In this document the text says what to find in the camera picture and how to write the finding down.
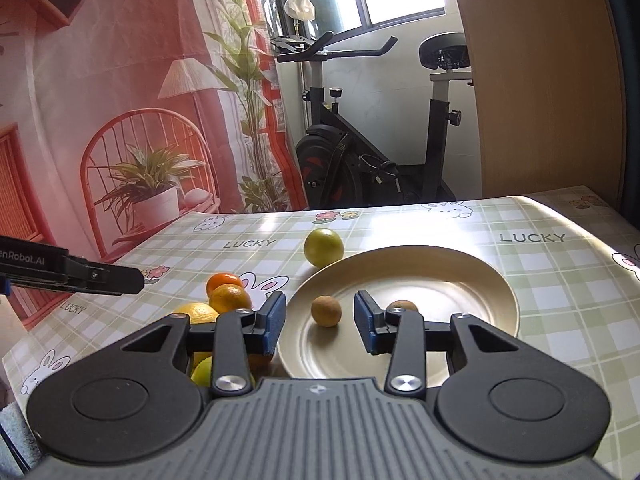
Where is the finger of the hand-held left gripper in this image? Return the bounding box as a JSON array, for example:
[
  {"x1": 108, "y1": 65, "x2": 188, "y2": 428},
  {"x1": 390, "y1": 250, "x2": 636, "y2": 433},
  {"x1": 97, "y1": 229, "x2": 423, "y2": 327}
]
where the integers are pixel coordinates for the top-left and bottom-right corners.
[{"x1": 62, "y1": 255, "x2": 147, "y2": 296}]

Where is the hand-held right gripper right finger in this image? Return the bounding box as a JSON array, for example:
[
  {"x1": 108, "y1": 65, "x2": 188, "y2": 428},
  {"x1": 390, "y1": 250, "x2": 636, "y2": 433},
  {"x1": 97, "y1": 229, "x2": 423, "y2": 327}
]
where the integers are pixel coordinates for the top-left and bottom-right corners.
[{"x1": 353, "y1": 290, "x2": 521, "y2": 396}]

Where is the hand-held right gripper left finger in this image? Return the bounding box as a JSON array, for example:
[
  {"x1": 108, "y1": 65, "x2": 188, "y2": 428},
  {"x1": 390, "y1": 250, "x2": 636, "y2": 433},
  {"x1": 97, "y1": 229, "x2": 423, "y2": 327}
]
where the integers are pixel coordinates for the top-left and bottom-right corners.
[{"x1": 120, "y1": 291, "x2": 288, "y2": 395}]

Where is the dull speckled orange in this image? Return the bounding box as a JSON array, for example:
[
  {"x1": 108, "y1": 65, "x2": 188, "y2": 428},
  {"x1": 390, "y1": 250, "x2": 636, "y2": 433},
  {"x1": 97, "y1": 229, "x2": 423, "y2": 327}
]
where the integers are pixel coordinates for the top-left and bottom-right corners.
[
  {"x1": 209, "y1": 284, "x2": 252, "y2": 314},
  {"x1": 247, "y1": 345, "x2": 276, "y2": 378}
]

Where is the bright orange tangerine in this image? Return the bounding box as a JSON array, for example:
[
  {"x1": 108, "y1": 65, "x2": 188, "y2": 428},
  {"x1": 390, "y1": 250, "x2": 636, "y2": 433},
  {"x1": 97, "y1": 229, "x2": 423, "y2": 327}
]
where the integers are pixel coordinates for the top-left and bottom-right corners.
[{"x1": 206, "y1": 272, "x2": 244, "y2": 297}]

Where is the large yellow lemon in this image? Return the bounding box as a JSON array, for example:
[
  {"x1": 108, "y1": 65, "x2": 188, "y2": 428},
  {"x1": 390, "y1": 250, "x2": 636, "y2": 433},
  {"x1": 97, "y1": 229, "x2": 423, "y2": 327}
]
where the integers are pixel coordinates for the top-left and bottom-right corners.
[{"x1": 172, "y1": 302, "x2": 220, "y2": 325}]

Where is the green round citrus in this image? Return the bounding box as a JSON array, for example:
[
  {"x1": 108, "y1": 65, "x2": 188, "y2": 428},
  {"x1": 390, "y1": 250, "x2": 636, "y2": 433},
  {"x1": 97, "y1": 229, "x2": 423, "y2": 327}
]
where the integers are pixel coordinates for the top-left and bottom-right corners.
[{"x1": 304, "y1": 228, "x2": 345, "y2": 269}]

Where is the cream round plate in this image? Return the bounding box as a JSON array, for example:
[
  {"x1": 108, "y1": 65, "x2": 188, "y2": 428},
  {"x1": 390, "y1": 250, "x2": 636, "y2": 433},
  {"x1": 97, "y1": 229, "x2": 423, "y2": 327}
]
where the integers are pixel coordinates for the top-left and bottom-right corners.
[{"x1": 276, "y1": 245, "x2": 521, "y2": 380}]

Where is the yellow-green round fruit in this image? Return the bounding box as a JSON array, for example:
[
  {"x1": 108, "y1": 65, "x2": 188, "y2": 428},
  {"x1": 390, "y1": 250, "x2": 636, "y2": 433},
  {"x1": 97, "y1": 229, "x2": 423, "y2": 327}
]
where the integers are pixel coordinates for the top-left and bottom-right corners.
[{"x1": 189, "y1": 352, "x2": 217, "y2": 388}]

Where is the blue-grey towel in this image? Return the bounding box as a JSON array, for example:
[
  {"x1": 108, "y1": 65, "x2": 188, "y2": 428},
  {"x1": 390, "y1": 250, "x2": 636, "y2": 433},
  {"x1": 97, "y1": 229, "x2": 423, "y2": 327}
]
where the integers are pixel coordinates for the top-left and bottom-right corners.
[{"x1": 0, "y1": 400, "x2": 46, "y2": 480}]

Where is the green plaid tablecloth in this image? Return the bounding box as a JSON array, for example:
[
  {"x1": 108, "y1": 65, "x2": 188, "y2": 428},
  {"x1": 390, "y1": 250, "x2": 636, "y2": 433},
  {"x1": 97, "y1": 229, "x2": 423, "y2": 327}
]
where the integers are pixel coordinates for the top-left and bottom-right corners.
[{"x1": 0, "y1": 185, "x2": 640, "y2": 480}]

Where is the black exercise bike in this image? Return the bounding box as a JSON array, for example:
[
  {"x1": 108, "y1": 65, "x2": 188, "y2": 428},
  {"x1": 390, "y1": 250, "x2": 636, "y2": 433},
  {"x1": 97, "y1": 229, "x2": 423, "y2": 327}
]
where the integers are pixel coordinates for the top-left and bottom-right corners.
[{"x1": 270, "y1": 30, "x2": 473, "y2": 210}]

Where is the light wooden board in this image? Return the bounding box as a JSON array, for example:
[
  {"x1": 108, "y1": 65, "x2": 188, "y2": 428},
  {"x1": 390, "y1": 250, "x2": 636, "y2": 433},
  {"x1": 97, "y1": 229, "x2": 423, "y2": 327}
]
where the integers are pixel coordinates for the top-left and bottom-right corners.
[{"x1": 445, "y1": 0, "x2": 626, "y2": 206}]

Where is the white crumpled cover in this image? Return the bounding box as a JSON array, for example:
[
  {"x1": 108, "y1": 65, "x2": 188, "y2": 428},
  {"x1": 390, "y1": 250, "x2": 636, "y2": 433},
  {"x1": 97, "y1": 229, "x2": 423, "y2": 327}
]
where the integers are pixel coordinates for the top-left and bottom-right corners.
[{"x1": 284, "y1": 0, "x2": 316, "y2": 23}]

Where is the dark vertical panel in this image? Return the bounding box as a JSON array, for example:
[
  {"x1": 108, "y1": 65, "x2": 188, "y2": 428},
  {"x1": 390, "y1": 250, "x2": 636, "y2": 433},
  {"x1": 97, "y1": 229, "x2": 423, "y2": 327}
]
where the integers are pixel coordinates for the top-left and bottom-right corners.
[{"x1": 597, "y1": 0, "x2": 640, "y2": 233}]

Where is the pink printed wall cloth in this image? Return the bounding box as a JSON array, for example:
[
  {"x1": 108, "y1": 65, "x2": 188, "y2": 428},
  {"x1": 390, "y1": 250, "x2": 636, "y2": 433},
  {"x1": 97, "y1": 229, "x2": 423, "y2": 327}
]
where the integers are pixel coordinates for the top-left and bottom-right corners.
[{"x1": 0, "y1": 0, "x2": 307, "y2": 333}]

